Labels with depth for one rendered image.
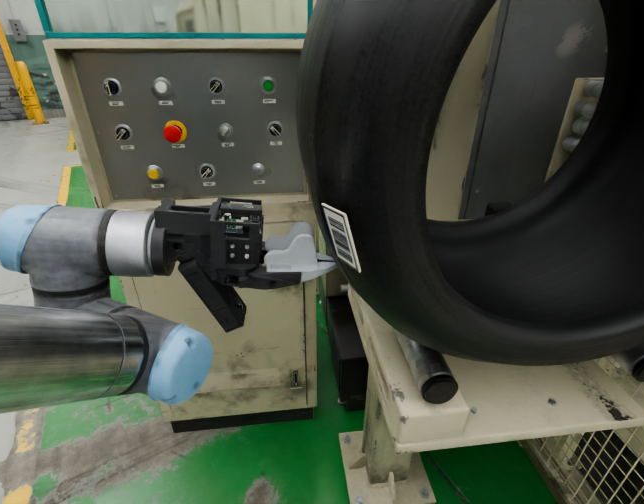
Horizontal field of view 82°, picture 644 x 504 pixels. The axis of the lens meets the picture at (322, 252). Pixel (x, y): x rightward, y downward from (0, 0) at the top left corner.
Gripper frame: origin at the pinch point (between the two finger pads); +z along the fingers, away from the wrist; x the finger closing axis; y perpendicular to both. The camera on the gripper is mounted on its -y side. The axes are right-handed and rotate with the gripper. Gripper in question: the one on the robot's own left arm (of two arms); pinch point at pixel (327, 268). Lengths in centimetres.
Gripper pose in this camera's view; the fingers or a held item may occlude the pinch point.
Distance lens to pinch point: 47.1
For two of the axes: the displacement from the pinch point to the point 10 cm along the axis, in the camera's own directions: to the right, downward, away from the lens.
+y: 1.2, -8.7, -4.7
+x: -1.1, -4.8, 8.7
